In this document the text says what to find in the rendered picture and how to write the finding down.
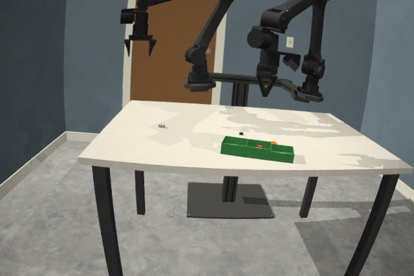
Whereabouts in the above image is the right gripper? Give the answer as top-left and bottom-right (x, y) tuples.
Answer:
(124, 23), (157, 56)

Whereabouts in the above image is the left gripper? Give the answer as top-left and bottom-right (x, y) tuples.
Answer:
(256, 48), (278, 97)

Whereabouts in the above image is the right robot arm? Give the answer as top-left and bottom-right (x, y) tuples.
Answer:
(120, 0), (234, 84)

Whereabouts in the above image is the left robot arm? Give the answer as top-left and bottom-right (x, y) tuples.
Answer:
(247, 0), (329, 97)

